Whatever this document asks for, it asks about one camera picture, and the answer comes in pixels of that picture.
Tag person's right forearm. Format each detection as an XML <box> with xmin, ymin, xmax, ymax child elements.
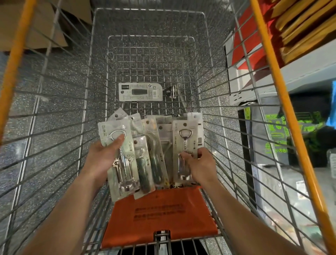
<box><xmin>198</xmin><ymin>176</ymin><xmax>308</xmax><ymax>255</ymax></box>

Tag red packets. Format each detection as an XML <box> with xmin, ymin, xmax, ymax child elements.
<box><xmin>231</xmin><ymin>5</ymin><xmax>284</xmax><ymax>71</ymax></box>

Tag person's left hand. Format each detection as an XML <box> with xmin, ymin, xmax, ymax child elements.
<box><xmin>79</xmin><ymin>133</ymin><xmax>127</xmax><ymax>190</ymax></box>

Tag large open cardboard box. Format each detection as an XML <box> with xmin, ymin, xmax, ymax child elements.
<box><xmin>0</xmin><ymin>0</ymin><xmax>69</xmax><ymax>52</ymax></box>

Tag corkscrew packet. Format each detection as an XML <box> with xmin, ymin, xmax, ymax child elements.
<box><xmin>172</xmin><ymin>120</ymin><xmax>201</xmax><ymax>186</ymax></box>
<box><xmin>98</xmin><ymin>118</ymin><xmax>141</xmax><ymax>203</ymax></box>

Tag kitchen tools display rack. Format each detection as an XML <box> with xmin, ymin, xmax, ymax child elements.
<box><xmin>225</xmin><ymin>0</ymin><xmax>336</xmax><ymax>255</ymax></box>

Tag orange cart seat flap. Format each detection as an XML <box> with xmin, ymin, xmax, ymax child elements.
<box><xmin>101</xmin><ymin>185</ymin><xmax>220</xmax><ymax>249</ymax></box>

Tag person's left forearm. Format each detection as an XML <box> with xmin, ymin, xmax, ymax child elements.
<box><xmin>21</xmin><ymin>173</ymin><xmax>106</xmax><ymax>255</ymax></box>

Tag person's right hand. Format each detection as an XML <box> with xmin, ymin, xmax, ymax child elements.
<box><xmin>180</xmin><ymin>147</ymin><xmax>218</xmax><ymax>191</ymax></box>

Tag grey carded item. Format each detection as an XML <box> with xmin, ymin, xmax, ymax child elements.
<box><xmin>118</xmin><ymin>82</ymin><xmax>163</xmax><ymax>102</ymax></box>

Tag green black packets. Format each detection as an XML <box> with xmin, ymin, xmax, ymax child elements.
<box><xmin>263</xmin><ymin>111</ymin><xmax>323</xmax><ymax>156</ymax></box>

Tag pile of packaged kitchen tools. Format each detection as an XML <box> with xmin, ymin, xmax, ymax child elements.
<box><xmin>107</xmin><ymin>108</ymin><xmax>205</xmax><ymax>190</ymax></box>

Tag orange wire shopping cart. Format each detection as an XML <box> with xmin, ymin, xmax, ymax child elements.
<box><xmin>0</xmin><ymin>0</ymin><xmax>336</xmax><ymax>255</ymax></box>

